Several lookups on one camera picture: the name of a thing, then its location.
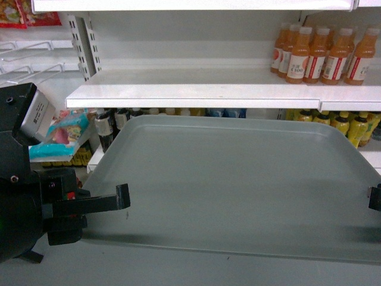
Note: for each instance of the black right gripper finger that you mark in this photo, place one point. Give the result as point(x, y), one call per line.
point(374, 196)

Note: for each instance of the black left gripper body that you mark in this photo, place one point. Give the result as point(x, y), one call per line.
point(59, 192)

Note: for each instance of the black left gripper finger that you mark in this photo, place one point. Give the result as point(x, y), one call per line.
point(82, 206)

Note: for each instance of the grey rectangular serving tray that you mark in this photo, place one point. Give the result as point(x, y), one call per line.
point(244, 186)

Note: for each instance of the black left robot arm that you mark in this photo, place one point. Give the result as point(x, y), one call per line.
point(36, 203)

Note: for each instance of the teal pink snack bag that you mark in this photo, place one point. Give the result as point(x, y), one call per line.
point(67, 133)

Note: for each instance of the yellow green bottle lower right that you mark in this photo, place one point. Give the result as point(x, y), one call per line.
point(357, 128)

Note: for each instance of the dark tea bottle left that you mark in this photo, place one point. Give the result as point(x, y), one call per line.
point(104, 128)

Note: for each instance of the dark tea bottle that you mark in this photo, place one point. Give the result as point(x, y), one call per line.
point(121, 116)
point(104, 128)

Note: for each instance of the dark tea bottle right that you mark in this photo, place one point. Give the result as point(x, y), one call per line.
point(121, 116)

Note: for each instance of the white middle shelf board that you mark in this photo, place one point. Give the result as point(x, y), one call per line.
point(220, 88)

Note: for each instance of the orange juice bottle front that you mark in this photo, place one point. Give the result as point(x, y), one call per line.
point(299, 56)

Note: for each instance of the white slotted shelf upright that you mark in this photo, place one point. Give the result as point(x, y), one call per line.
point(85, 44)

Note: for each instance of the orange juice bottle back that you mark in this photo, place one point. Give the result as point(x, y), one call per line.
point(278, 47)

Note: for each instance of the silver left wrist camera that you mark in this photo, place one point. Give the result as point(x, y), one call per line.
point(38, 118)

